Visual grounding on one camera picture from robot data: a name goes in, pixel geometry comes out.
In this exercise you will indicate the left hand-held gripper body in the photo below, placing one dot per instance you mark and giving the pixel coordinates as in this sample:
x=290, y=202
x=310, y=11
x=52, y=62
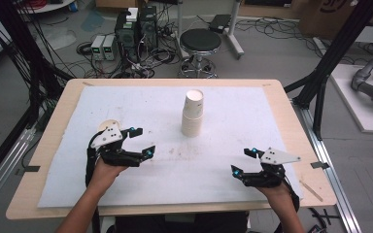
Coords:
x=108, y=138

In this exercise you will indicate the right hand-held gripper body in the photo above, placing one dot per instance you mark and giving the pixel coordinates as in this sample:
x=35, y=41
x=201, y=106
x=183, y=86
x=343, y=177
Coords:
x=273, y=157

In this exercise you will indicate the stack of white cups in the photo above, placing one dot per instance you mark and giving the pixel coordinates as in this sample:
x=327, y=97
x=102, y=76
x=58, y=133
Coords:
x=192, y=124

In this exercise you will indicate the person's left hand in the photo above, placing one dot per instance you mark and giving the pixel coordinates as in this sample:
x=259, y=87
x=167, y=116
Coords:
x=102, y=176

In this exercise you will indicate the person's right hand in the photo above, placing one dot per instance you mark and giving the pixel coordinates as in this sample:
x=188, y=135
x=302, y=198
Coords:
x=280, y=197

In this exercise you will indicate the wooden table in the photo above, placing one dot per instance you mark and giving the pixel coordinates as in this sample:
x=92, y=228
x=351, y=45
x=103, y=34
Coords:
x=289, y=129

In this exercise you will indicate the white foam table mat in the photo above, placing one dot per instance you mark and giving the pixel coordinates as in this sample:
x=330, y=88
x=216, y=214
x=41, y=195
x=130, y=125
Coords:
x=226, y=129

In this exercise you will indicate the black tape strip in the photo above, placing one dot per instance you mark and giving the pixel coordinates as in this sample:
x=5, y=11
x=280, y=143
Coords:
x=320, y=165
x=32, y=168

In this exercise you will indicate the thin wooden stick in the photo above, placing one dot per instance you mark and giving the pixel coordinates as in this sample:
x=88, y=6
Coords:
x=311, y=191

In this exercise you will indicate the person's dark clothing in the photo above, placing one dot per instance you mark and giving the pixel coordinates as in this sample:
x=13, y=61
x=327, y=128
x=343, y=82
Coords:
x=181, y=225

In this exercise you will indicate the grey bench power supply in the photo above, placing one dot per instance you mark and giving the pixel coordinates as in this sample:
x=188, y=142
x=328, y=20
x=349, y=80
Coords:
x=109, y=48
x=97, y=48

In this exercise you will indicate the black computer tower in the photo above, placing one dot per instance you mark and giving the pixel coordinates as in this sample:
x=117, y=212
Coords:
x=126, y=35
x=148, y=29

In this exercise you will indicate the white platform board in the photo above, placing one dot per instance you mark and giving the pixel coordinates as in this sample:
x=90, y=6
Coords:
x=356, y=103

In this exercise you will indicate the black round stool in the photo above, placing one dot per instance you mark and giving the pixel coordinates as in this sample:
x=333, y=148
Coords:
x=200, y=40

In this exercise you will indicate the small white box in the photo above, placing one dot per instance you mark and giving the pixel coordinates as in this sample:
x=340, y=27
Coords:
x=132, y=14

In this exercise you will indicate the flat black box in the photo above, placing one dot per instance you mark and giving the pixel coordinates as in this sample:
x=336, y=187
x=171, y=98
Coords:
x=219, y=22

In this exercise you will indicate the printed cardboard box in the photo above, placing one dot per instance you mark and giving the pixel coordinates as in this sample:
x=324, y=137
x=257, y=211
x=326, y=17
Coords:
x=330, y=16

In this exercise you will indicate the aluminium floor rail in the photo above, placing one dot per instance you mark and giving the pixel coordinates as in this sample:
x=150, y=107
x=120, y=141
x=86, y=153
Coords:
x=3, y=171
x=330, y=174

